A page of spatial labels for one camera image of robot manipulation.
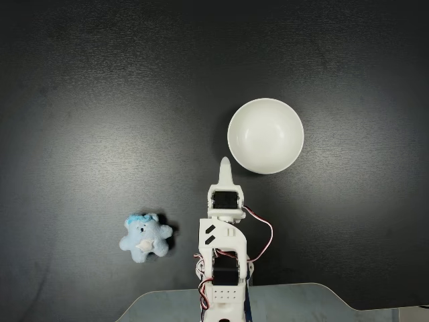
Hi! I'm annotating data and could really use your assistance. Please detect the skyblue plush bear doll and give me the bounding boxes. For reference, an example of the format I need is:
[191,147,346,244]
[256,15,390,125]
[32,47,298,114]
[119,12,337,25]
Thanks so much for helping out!
[119,213,174,264]

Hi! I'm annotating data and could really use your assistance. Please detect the white bowl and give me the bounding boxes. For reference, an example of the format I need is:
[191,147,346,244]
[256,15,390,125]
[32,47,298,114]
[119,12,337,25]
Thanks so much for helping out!
[227,97,305,175]

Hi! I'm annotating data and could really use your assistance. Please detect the blue clamp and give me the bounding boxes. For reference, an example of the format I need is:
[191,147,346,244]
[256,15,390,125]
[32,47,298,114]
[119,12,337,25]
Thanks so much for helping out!
[243,264,255,322]

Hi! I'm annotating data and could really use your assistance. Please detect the grey cloth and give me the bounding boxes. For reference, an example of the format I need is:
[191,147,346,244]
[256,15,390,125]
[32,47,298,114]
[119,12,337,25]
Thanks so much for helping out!
[119,282,400,322]

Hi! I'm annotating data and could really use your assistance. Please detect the red white gripper servo cable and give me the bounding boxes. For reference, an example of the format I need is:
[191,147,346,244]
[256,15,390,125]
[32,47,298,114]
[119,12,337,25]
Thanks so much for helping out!
[243,205,274,262]

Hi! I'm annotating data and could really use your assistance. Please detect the red white base cable bundle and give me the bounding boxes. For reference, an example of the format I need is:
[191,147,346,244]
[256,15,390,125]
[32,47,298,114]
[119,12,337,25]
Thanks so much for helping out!
[193,253,210,311]

